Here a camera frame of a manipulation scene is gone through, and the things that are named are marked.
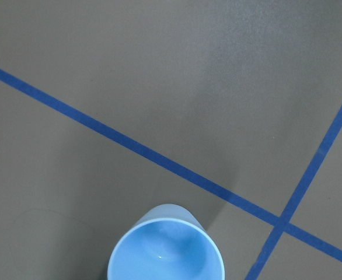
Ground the blue cup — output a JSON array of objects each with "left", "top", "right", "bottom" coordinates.
[{"left": 107, "top": 204, "right": 225, "bottom": 280}]

